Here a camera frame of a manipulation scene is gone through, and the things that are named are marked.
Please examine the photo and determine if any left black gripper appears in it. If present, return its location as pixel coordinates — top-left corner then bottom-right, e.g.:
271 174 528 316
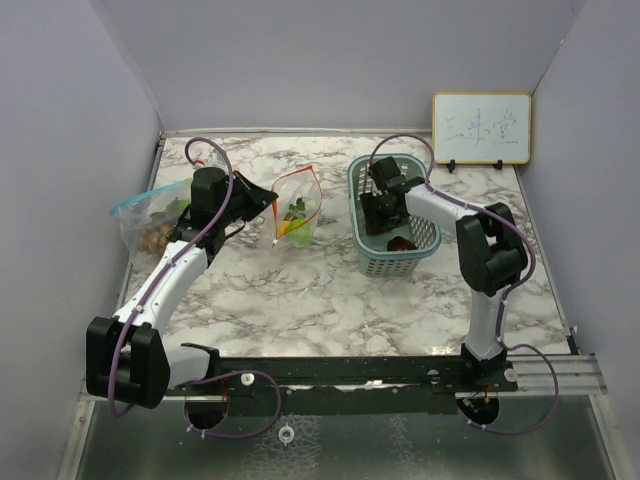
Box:
217 170 278 227

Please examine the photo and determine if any clear orange-zipper bag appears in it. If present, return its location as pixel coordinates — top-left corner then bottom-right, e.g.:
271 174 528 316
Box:
271 165 323 247

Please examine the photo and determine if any dark red apple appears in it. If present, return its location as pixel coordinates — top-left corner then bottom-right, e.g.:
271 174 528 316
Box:
386 236 417 252

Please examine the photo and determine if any green round fruit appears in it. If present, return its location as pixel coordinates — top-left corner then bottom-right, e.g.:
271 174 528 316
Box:
287 219 313 245

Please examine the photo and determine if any green ring toy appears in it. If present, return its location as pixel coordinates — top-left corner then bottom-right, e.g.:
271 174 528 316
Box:
150 198 190 221

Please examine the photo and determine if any clear blue-zipper bag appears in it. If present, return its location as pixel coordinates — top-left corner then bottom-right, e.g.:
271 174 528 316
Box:
110 179 191 271

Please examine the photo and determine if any brown longan bunch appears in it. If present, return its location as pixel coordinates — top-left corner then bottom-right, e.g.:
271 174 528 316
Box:
137 223 173 255

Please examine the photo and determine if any yellow lemon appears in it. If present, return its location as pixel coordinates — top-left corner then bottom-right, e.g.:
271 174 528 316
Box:
277 220 290 238

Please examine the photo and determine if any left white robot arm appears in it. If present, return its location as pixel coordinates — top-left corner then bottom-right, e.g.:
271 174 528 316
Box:
85 167 278 409

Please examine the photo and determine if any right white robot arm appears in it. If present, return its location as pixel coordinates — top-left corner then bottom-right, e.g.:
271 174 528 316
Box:
360 156 535 391

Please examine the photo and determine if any light blue plastic basket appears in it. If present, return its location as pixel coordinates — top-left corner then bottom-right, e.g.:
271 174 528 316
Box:
347 155 442 277

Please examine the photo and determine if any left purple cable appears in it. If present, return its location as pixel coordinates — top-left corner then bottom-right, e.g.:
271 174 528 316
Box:
107 137 235 419

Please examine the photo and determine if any purple cable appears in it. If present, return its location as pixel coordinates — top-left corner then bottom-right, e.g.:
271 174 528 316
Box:
369 133 561 435
107 137 235 419

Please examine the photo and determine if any white board wooden frame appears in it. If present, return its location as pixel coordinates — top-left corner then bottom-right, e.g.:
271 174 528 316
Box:
432 92 532 167

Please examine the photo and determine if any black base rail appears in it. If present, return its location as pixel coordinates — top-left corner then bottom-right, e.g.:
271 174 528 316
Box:
162 355 521 416

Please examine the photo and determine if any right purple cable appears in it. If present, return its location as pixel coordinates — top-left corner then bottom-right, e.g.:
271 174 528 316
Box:
369 133 561 435

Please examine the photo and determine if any aluminium frame rail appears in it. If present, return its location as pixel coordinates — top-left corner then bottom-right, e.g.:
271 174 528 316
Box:
79 352 609 401

